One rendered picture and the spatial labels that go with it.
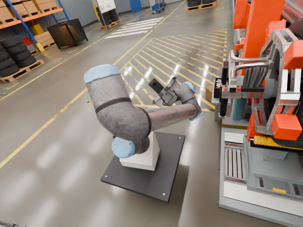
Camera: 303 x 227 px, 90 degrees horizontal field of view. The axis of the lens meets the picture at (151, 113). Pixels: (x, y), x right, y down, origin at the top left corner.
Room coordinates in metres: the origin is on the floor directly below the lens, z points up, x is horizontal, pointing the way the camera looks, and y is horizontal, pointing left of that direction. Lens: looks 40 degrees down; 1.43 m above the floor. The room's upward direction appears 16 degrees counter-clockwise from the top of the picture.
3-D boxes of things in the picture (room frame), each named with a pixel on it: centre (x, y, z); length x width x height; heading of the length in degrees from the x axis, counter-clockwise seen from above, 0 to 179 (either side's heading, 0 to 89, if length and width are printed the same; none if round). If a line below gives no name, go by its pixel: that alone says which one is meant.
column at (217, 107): (1.26, -0.79, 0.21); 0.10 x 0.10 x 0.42; 59
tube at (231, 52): (0.79, -0.64, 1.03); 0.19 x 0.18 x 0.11; 59
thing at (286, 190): (0.53, -0.82, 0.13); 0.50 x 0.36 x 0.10; 149
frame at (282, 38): (0.64, -0.69, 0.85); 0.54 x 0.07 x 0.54; 149
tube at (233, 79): (0.62, -0.54, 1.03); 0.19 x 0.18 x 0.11; 59
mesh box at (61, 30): (8.59, 2.76, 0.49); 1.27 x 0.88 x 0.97; 59
